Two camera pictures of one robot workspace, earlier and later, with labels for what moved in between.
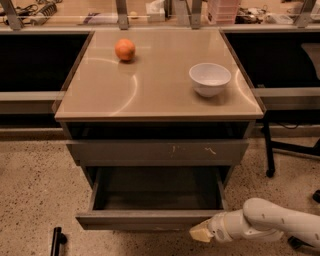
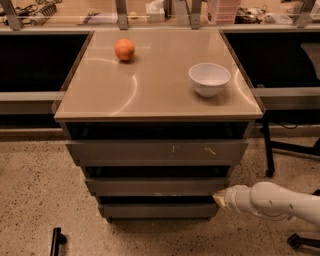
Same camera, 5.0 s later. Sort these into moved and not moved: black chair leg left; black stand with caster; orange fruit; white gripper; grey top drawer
Moved: white gripper
Not moved: orange fruit; grey top drawer; black stand with caster; black chair leg left
